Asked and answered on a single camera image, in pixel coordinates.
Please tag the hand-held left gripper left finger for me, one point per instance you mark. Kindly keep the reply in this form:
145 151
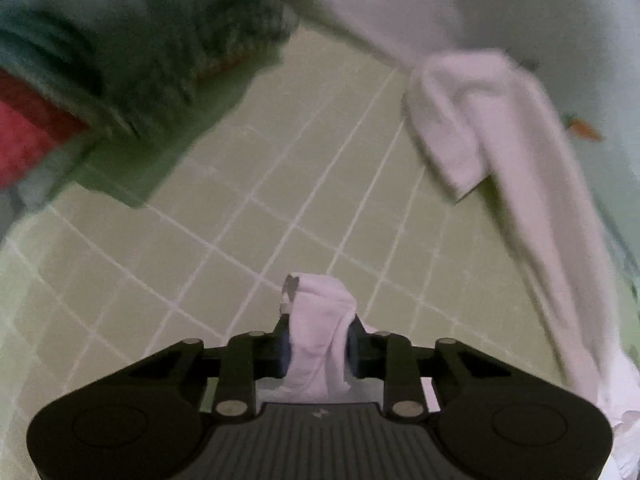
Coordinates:
284 356

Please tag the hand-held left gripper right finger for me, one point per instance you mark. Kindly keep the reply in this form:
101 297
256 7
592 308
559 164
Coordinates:
356 356

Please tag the white garment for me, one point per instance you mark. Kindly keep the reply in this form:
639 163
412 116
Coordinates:
500 125

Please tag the dark clothes pile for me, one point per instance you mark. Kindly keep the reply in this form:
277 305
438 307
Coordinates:
145 25

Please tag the red cloth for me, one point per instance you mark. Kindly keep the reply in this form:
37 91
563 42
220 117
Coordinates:
25 135

